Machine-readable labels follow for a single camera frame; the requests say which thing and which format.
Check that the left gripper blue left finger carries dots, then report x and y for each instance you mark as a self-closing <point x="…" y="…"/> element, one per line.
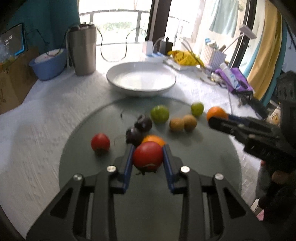
<point x="120" y="180"/>

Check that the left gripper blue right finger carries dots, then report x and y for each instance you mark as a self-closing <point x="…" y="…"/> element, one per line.
<point x="172" y="165"/>

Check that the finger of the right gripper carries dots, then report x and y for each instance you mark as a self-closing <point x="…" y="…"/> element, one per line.
<point x="242" y="119"/>
<point x="242" y="132"/>

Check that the orange fruit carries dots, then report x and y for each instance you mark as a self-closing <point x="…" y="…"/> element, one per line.
<point x="216" y="112"/>
<point x="154" y="138"/>

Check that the red tomato large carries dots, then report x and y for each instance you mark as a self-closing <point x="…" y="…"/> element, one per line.
<point x="148" y="157"/>

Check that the small green lime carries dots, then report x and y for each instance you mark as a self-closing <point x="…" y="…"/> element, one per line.
<point x="197" y="109"/>

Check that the brown kiwi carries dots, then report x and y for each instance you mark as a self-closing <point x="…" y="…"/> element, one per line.
<point x="190" y="123"/>
<point x="176" y="124"/>

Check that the red tomato small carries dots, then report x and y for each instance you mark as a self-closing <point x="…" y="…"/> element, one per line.
<point x="100" y="143"/>

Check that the dark plum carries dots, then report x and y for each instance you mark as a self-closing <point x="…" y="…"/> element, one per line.
<point x="133" y="136"/>
<point x="143" y="123"/>

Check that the large green fruit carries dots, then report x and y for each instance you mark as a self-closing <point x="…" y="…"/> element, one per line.
<point x="160" y="114"/>

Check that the purple cloth pouch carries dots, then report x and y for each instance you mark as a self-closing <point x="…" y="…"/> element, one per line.
<point x="244" y="85"/>

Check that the grey round placemat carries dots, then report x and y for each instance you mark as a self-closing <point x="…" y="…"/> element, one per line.
<point x="148" y="210"/>

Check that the yellow curtain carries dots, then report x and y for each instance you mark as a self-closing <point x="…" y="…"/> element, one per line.
<point x="263" y="69"/>

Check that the white cream tube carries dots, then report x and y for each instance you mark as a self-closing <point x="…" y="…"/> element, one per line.
<point x="231" y="77"/>

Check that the white woven basket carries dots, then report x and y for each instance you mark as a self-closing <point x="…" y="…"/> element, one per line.
<point x="212" y="57"/>

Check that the yellow plastic bag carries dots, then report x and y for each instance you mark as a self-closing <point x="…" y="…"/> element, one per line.
<point x="185" y="58"/>

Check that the white desk lamp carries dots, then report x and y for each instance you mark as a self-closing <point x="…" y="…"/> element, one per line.
<point x="245" y="31"/>

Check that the white ceramic plate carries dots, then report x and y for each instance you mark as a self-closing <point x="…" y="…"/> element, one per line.
<point x="141" y="79"/>

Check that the black charger plug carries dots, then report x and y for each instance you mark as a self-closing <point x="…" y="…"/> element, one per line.
<point x="165" y="46"/>

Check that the white power strip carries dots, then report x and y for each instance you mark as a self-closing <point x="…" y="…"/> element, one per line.
<point x="159" y="57"/>

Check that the hanging light blue towel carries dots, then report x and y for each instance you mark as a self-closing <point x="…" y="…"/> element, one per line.
<point x="225" y="18"/>

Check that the white tablecloth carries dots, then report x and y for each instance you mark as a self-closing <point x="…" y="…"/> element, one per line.
<point x="34" y="134"/>

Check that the white charger plug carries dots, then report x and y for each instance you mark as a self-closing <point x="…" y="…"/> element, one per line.
<point x="147" y="48"/>

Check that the blue plastic bowl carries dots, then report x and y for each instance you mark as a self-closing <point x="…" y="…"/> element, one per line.
<point x="50" y="64"/>

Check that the stainless steel tumbler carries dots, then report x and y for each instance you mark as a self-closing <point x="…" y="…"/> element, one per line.
<point x="82" y="48"/>

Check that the brown cardboard box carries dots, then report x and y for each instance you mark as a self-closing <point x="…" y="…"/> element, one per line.
<point x="17" y="80"/>

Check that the teal curtain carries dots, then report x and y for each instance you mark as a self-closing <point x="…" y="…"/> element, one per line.
<point x="45" y="22"/>

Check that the tablet screen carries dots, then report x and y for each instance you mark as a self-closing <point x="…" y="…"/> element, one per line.
<point x="13" y="42"/>

